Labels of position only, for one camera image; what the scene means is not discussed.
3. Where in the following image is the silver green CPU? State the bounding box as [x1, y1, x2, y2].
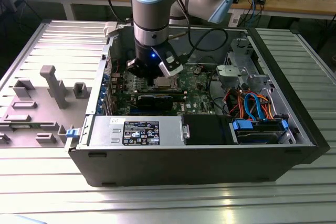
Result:
[154, 76, 175, 88]

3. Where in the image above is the black graphics card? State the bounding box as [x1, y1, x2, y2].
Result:
[130, 93, 176, 116]

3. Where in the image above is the copper curved tube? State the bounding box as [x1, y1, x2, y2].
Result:
[167, 31, 191, 40]

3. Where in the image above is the green motherboard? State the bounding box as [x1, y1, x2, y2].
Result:
[109, 61, 221, 116]

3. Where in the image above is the silver power supply unit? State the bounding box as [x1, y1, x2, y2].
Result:
[88, 115, 184, 147]

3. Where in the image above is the silver metal drive cage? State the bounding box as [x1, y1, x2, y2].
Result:
[215, 37, 272, 96]

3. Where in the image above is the blue plastic case latch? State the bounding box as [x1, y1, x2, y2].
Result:
[66, 128, 80, 139]

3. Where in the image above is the black PC case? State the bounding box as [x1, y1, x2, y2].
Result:
[64, 21, 331, 188]

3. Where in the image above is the grey parts rack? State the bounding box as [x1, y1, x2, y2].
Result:
[0, 65, 93, 149]

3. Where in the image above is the hard disk in blue carrier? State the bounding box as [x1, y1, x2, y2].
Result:
[229, 118, 289, 145]

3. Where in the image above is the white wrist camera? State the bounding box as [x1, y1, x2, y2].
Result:
[151, 46, 184, 78]

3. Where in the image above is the orange wire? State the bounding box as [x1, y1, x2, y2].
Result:
[227, 89, 246, 117]
[249, 91, 276, 121]

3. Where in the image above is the blue flat wire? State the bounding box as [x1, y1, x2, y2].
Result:
[243, 91, 266, 122]

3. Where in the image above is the blue network cable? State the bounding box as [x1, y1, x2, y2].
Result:
[246, 0, 259, 27]

